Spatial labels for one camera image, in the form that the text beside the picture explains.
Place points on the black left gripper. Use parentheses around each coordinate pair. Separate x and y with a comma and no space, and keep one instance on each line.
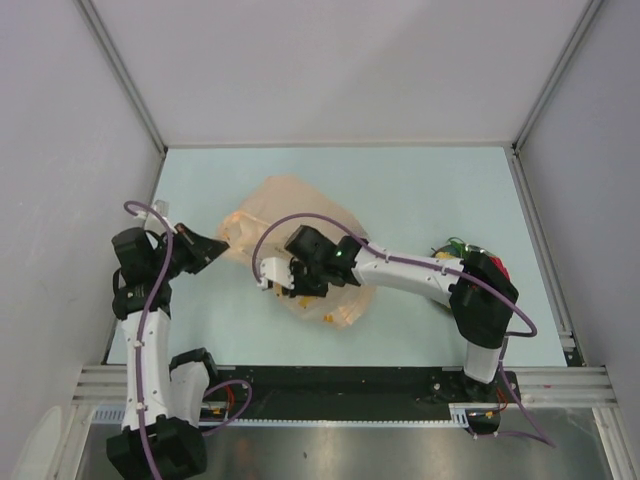
(200,249)

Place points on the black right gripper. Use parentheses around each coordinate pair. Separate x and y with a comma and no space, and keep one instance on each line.
(299,288)

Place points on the yellow fake lemon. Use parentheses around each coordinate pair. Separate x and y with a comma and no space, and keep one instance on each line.
(444,255)

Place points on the red fake dragon fruit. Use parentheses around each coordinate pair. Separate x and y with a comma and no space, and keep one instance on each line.
(463,249)

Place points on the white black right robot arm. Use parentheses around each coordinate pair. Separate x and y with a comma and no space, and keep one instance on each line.
(476,290)

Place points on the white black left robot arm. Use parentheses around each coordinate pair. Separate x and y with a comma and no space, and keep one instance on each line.
(160,437)

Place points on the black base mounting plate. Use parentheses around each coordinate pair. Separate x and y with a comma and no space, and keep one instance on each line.
(353,393)

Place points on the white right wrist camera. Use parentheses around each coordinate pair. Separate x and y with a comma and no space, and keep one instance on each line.
(275,270)

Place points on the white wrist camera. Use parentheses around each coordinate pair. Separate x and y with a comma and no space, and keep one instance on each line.
(275,270)
(159,218)

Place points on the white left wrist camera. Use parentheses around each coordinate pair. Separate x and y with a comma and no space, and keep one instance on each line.
(159,218)

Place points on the white slotted cable duct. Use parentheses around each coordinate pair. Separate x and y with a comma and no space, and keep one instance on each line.
(113,415)

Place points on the aluminium left corner post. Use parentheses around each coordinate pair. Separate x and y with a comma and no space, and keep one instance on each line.
(104,40)

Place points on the aluminium corner post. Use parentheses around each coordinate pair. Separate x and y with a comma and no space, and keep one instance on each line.
(578,34)
(104,40)

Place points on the aluminium front frame rail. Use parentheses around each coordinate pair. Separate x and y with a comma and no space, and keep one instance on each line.
(553,387)

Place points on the aluminium right corner post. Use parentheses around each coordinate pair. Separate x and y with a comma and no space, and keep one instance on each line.
(578,34)

